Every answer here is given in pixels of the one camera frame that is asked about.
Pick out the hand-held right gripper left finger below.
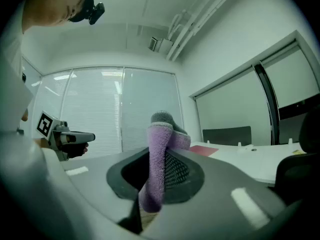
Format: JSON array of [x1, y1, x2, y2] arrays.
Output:
[[42, 146, 150, 236]]

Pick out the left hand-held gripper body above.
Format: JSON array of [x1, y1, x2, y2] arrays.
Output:
[[36, 110, 70, 162]]

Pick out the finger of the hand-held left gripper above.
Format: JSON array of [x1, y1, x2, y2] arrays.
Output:
[[65, 131, 96, 145]]

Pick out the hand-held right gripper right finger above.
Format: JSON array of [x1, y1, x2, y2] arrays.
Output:
[[142, 147, 288, 240]]

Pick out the red mat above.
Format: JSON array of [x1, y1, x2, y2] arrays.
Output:
[[188, 145, 220, 158]]

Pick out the purple and grey cloth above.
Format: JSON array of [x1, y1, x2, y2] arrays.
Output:
[[138, 110, 192, 214]]

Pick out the person's left hand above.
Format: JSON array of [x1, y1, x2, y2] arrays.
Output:
[[60, 141, 90, 160]]

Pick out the person's white shirt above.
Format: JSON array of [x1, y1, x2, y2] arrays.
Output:
[[0, 0, 35, 135]]

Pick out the dark desk divider panel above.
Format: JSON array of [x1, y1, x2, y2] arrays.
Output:
[[202, 125, 252, 147]]

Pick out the black office chair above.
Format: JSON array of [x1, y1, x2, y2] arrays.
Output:
[[273, 106, 320, 206]]

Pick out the person's head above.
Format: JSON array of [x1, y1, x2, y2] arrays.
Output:
[[21, 0, 95, 32]]

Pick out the white ceiling air vent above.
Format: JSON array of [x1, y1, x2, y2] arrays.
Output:
[[148, 35, 175, 54]]

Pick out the white ceiling pipes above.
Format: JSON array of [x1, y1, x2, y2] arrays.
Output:
[[165, 0, 247, 62]]

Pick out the black window frame post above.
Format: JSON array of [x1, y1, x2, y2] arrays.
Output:
[[253, 63, 281, 146]]

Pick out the black head-mounted camera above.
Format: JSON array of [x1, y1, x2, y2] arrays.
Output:
[[68, 0, 106, 26]]

